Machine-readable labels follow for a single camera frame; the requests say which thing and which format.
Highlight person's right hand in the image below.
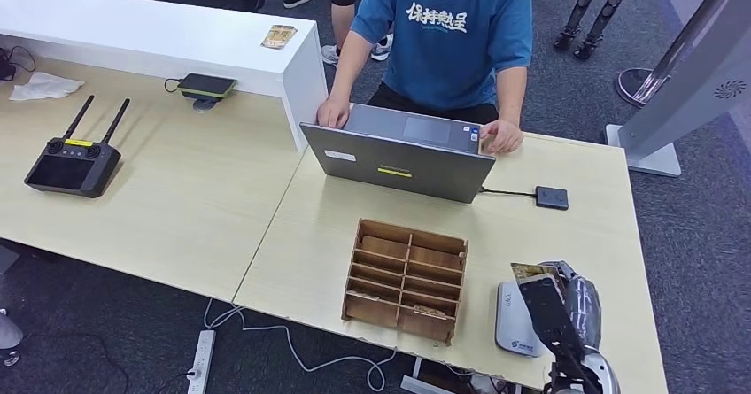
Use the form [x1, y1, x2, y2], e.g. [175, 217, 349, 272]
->
[316, 95, 352, 129]

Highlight person's left hand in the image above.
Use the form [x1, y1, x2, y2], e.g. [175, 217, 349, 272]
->
[479, 120, 524, 156]

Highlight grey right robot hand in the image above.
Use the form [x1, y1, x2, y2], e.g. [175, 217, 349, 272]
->
[537, 260, 602, 352]

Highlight autumn trees hotel card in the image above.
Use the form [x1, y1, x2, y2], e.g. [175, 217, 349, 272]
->
[510, 262, 568, 290]
[260, 24, 298, 50]

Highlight white card reader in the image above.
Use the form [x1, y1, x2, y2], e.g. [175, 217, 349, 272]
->
[495, 281, 550, 359]

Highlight wooden card organizer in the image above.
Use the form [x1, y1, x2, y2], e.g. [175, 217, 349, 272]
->
[341, 218, 470, 347]

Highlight grey laptop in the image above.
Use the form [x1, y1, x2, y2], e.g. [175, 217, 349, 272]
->
[298, 104, 497, 205]

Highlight black green phone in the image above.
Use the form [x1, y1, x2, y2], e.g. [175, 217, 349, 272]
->
[175, 73, 239, 100]

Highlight chrome stanchion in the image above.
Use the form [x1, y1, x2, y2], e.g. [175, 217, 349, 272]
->
[614, 0, 749, 109]

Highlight humanoid robot with black legs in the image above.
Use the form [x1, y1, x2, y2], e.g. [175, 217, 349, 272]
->
[552, 0, 646, 61]

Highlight grey kiosk stand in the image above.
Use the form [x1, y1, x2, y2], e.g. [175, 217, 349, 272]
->
[605, 0, 751, 178]

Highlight white counter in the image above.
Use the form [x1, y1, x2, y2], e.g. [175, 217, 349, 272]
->
[0, 0, 329, 152]

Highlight black remote controller with antennas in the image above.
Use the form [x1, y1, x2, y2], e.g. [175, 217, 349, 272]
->
[24, 95, 131, 199]

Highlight white power strip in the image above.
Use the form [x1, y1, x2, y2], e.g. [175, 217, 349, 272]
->
[186, 328, 217, 394]

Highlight white tissue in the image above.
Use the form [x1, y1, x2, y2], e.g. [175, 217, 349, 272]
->
[8, 71, 86, 102]

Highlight grey caster foot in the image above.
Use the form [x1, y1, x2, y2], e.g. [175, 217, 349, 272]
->
[0, 312, 25, 367]

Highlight black USB hub with cable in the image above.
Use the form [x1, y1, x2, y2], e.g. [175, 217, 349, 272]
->
[481, 186, 570, 212]

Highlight white desk frame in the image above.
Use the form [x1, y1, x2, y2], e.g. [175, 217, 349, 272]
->
[401, 356, 506, 394]

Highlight white power cable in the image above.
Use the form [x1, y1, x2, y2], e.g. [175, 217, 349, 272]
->
[203, 297, 400, 392]

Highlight black cable bundle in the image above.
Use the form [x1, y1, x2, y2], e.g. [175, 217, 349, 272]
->
[0, 45, 37, 81]

